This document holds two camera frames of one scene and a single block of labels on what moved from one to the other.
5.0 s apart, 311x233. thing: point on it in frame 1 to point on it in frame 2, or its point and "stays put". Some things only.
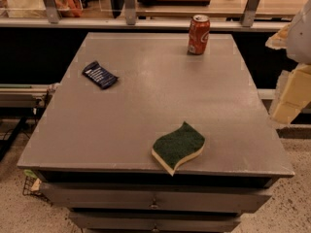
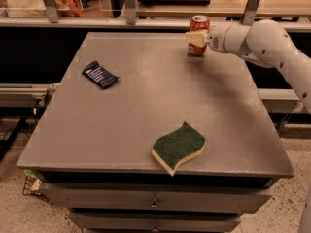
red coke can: x=198 y=34 stays put
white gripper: x=300 y=38 to x=218 y=39
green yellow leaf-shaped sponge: x=170 y=149 stays put
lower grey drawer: x=155 y=220 stays put
